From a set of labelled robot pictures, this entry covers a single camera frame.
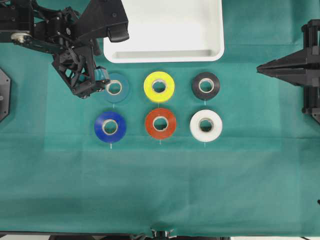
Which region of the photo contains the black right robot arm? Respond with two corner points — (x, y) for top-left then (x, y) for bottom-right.
(256, 19), (320, 122)

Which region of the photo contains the black tape roll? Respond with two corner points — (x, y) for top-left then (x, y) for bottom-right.
(191, 72), (221, 101)

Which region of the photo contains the white plastic case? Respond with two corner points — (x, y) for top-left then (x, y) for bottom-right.
(103, 0), (225, 63)

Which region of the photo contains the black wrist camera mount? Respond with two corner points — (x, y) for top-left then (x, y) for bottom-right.
(71, 0), (130, 43)

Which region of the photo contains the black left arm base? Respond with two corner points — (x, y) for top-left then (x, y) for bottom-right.
(0, 69), (11, 122)

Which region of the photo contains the white tape roll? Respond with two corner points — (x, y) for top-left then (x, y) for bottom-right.
(189, 109), (223, 143)

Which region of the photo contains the teal tape roll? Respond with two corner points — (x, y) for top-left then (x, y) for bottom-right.
(104, 73), (130, 104)

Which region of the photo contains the blue tape roll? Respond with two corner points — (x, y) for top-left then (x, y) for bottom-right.
(94, 111), (127, 144)

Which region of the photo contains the yellow tape roll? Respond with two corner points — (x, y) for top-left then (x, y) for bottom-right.
(143, 71), (175, 103)

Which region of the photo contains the red tape roll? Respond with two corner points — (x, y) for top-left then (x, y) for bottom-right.
(144, 108), (177, 140)

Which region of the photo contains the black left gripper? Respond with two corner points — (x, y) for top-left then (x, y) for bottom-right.
(52, 46), (111, 99)

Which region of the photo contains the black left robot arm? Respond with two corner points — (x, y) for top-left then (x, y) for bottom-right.
(0, 0), (110, 99)

